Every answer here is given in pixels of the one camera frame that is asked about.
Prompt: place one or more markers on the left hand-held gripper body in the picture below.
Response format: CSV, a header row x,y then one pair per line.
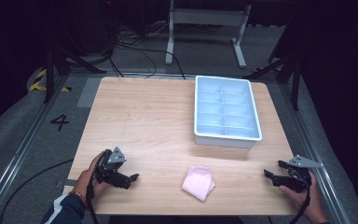
x,y
109,164

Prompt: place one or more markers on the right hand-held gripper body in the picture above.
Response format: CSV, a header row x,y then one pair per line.
x,y
300,177

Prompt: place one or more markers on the person's right hand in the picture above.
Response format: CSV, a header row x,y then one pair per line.
x,y
310,202

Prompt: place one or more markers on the person's left hand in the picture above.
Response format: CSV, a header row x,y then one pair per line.
x,y
85,183

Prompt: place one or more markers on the pink folded cloth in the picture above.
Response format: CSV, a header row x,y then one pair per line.
x,y
198,183

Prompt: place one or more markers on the grey tape patch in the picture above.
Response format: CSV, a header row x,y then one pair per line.
x,y
88,92

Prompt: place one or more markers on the white divided storage box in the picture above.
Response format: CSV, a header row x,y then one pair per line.
x,y
227,109

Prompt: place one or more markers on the black tripod stand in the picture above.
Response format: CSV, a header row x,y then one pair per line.
x,y
287,70
54,67

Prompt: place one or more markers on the yellow black floor tape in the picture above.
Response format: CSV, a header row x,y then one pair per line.
x,y
38,84

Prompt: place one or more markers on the aluminium floor rail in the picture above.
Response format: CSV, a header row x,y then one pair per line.
x,y
15,158
310,149

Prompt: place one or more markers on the white metal table frame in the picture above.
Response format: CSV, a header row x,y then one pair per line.
x,y
206,17

